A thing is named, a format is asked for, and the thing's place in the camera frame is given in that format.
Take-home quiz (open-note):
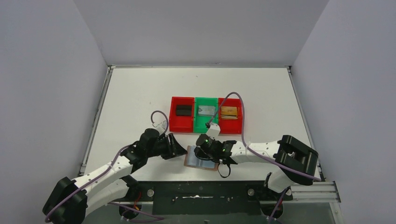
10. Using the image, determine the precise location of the tan leather card holder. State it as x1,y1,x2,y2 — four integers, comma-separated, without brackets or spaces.
184,146,218,171

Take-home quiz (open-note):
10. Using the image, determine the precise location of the red bin with black card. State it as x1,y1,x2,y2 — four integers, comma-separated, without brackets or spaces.
169,97,195,133

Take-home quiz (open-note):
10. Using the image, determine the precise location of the green plastic bin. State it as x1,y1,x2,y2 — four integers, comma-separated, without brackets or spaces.
193,97,218,133

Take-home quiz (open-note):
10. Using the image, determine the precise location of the red bin with gold cards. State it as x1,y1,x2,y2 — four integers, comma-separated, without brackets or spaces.
218,98,243,134

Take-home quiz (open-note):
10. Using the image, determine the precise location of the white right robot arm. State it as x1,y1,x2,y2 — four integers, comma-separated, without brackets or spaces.
194,134,320,193

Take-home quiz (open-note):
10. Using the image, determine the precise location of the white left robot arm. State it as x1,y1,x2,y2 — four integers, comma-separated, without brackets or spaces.
42,128,188,224

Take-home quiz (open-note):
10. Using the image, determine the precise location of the silver card stack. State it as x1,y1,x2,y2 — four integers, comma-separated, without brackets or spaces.
198,105,216,116

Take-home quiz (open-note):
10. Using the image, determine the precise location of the black card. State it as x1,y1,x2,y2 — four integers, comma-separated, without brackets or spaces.
176,105,192,116

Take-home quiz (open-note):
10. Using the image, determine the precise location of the gold card stack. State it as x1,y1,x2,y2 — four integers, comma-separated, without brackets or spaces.
220,106,238,119

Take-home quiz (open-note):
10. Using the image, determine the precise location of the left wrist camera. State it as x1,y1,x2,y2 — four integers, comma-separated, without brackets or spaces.
152,121,168,134

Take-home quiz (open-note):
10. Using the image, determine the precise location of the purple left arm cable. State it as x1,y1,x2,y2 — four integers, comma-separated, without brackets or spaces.
44,111,170,223

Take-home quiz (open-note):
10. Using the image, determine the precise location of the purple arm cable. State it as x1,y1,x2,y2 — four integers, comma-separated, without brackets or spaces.
44,111,170,223
205,91,322,224

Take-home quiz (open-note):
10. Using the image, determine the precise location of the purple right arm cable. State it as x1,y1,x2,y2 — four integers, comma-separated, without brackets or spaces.
205,91,322,224

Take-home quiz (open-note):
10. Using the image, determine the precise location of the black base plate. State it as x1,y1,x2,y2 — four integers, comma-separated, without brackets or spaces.
116,181,281,215

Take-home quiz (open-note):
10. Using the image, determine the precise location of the aluminium frame rail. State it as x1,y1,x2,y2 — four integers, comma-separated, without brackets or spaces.
285,182,341,203

